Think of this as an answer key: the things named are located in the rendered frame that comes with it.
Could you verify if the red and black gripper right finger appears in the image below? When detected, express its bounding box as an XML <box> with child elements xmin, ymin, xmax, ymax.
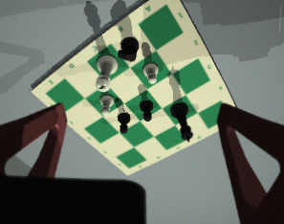
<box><xmin>217</xmin><ymin>103</ymin><xmax>284</xmax><ymax>224</ymax></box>

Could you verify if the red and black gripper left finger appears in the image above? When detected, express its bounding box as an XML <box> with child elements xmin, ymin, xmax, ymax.
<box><xmin>0</xmin><ymin>102</ymin><xmax>67</xmax><ymax>177</ymax></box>

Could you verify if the white pawn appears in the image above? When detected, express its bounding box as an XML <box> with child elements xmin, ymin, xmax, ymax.
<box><xmin>100</xmin><ymin>95</ymin><xmax>114</xmax><ymax>116</ymax></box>
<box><xmin>143</xmin><ymin>63</ymin><xmax>158</xmax><ymax>84</ymax></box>

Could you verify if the green and cream chessboard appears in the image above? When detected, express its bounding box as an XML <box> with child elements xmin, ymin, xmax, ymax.
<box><xmin>32</xmin><ymin>0</ymin><xmax>236</xmax><ymax>176</ymax></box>

